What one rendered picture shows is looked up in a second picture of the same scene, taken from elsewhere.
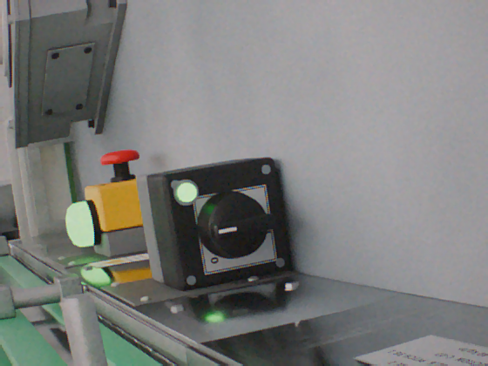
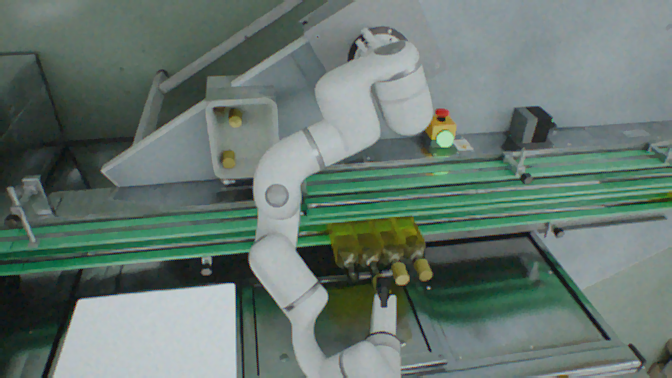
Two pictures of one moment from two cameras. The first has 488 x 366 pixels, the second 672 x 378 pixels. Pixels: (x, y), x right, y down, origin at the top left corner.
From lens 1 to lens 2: 1.85 m
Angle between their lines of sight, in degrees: 81
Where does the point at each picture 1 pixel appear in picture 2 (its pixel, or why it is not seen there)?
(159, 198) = (547, 122)
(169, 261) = (542, 136)
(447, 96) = (609, 94)
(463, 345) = (630, 130)
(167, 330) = (587, 147)
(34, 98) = not seen: hidden behind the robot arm
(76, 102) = not seen: hidden behind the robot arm
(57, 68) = not seen: hidden behind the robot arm
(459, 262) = (597, 119)
